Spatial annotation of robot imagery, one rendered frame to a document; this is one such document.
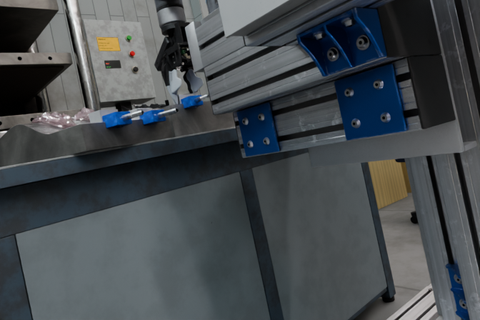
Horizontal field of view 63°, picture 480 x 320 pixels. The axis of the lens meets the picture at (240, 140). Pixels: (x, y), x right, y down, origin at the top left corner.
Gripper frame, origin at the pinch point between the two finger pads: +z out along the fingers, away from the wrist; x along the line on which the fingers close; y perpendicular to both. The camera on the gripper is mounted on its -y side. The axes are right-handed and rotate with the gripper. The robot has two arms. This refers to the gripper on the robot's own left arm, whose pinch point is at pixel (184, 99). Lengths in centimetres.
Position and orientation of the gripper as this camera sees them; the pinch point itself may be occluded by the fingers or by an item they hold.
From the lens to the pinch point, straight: 110.9
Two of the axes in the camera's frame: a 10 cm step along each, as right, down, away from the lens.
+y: 6.5, -1.4, -7.5
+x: 7.3, -1.5, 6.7
